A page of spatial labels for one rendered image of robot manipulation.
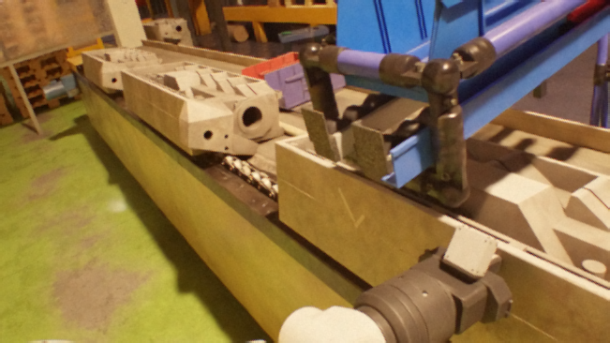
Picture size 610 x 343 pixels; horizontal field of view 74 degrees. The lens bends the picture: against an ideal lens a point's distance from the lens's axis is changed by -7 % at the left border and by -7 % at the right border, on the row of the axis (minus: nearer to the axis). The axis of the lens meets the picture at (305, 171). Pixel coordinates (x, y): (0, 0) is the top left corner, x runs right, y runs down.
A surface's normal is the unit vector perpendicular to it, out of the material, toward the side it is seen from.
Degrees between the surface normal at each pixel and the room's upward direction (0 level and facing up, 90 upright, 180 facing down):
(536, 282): 80
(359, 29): 88
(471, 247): 50
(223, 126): 90
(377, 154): 96
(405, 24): 88
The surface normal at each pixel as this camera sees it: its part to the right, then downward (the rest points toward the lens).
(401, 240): -0.82, 0.24
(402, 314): 0.29, -0.62
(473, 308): 0.57, 0.29
